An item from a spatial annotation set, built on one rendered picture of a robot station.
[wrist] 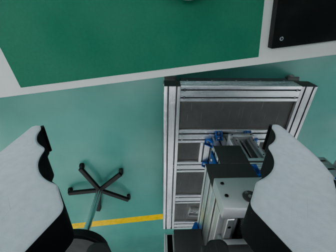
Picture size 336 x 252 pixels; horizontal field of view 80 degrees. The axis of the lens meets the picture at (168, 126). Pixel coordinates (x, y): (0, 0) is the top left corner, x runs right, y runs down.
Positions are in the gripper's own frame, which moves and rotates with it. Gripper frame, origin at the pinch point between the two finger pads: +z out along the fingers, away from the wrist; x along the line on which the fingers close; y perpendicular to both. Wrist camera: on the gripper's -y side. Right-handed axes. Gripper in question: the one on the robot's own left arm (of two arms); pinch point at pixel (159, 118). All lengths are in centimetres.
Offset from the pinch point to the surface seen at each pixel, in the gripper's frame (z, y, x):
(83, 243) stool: 59, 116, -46
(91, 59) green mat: 40.2, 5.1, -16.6
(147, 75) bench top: 40.4, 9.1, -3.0
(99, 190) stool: 108, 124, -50
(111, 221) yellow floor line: 115, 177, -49
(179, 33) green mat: 40.2, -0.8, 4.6
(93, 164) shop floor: 115, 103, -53
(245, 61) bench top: 40.5, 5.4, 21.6
